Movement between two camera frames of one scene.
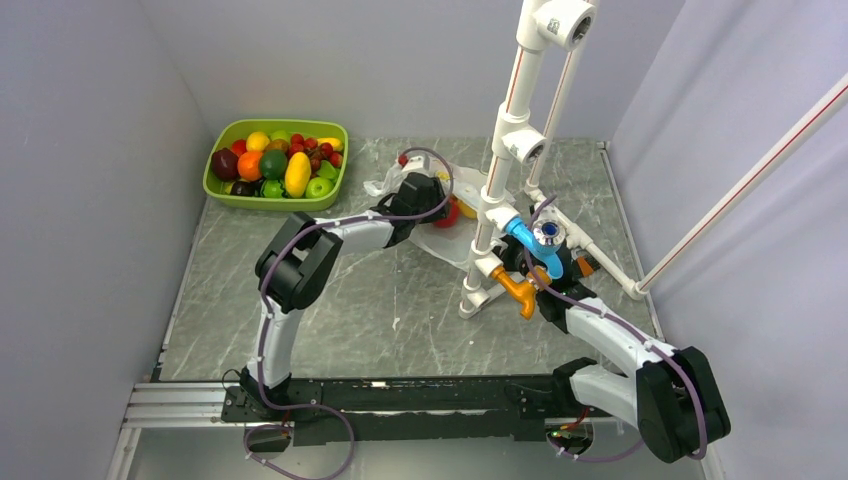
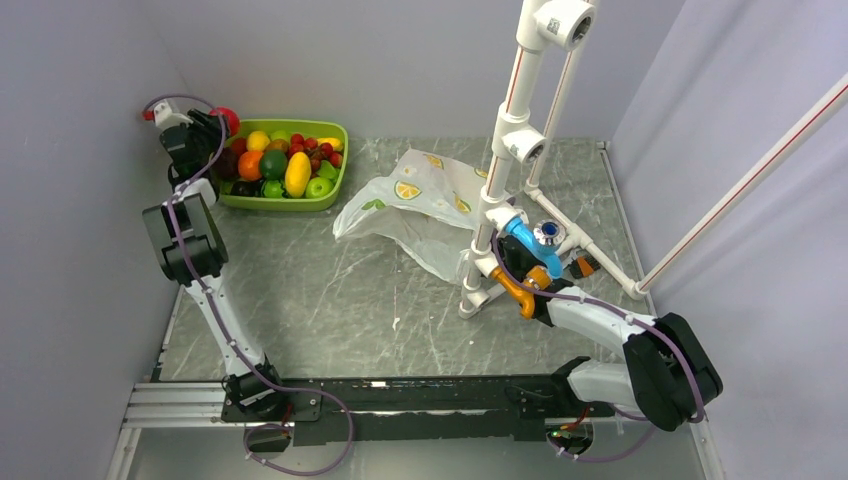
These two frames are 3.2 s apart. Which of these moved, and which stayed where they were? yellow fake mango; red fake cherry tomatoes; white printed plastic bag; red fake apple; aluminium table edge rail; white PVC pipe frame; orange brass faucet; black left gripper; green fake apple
Moved: white printed plastic bag; black left gripper; red fake apple
Stayed: aluminium table edge rail; red fake cherry tomatoes; green fake apple; yellow fake mango; white PVC pipe frame; orange brass faucet
